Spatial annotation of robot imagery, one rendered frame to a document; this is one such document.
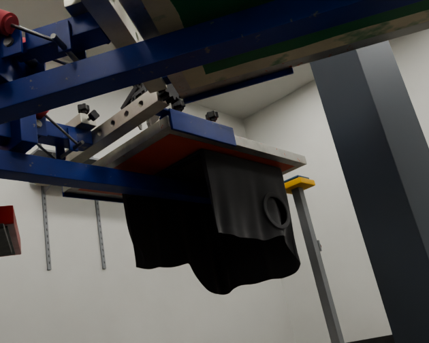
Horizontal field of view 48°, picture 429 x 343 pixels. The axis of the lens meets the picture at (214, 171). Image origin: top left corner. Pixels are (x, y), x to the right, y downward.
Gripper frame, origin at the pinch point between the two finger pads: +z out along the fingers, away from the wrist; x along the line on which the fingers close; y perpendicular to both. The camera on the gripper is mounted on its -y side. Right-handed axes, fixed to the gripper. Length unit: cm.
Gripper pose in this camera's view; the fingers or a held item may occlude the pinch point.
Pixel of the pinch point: (144, 128)
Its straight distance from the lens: 181.4
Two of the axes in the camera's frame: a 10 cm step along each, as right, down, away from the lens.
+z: 1.9, 9.2, -3.4
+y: 7.3, -3.7, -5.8
